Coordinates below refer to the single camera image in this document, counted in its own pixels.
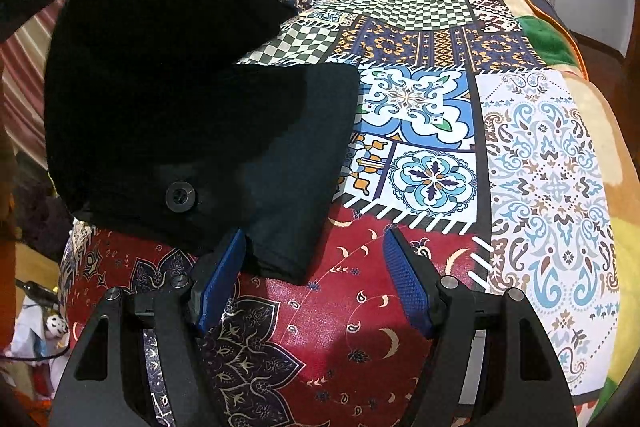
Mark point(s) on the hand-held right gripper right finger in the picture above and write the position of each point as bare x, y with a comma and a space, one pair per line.
407, 282

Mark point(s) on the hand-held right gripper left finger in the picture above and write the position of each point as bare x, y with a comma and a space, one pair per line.
220, 277

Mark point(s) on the black pants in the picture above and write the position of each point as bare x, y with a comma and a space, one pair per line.
165, 107

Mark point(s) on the patchwork printed bedsheet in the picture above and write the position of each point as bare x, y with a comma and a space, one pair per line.
425, 157

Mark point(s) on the pink striped curtain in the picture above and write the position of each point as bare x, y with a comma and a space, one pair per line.
25, 72

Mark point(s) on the white spotted toy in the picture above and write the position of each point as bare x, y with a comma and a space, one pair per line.
55, 324

